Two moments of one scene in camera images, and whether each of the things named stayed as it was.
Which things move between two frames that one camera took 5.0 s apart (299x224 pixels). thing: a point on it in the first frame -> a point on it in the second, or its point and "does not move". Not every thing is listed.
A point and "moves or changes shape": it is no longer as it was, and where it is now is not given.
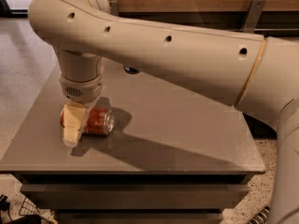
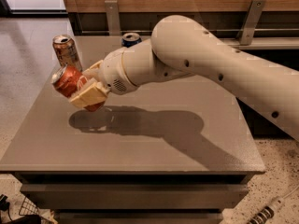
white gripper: x=83 y=92 -> x=112 y=70
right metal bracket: x=254 y=11 does not move
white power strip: x=261 y=217 does not move
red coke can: x=99 y=121 moves or changes shape
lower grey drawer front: x=138 y=217 does not move
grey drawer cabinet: x=173 y=158 does not move
